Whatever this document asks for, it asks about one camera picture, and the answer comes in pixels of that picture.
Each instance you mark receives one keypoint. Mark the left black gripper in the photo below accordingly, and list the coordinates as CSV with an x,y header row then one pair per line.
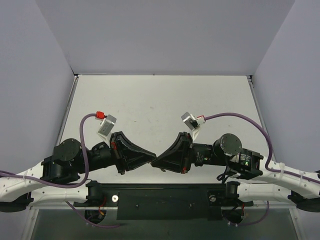
x,y
116,152

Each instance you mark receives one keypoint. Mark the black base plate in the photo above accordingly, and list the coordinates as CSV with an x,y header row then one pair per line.
x,y
165,201

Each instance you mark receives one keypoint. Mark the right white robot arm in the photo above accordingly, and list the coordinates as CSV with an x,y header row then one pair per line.
x,y
254,176

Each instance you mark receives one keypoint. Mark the aluminium frame rail right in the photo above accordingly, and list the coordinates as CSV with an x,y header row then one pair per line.
x,y
260,145

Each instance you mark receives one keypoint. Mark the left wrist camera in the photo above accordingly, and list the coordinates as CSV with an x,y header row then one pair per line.
x,y
105,129

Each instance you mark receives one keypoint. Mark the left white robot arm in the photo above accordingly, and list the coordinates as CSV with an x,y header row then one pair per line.
x,y
62,177

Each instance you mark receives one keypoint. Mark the aluminium frame rail left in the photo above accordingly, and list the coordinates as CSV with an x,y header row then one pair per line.
x,y
62,112

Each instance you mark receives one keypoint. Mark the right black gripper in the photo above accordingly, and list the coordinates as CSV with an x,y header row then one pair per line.
x,y
186,153

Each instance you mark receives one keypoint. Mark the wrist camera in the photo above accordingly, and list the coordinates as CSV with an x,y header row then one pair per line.
x,y
105,129
193,123

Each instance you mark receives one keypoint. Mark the aluminium frame rail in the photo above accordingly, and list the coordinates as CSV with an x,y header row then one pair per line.
x,y
62,112
260,145

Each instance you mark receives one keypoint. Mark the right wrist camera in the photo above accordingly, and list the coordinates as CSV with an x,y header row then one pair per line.
x,y
193,123

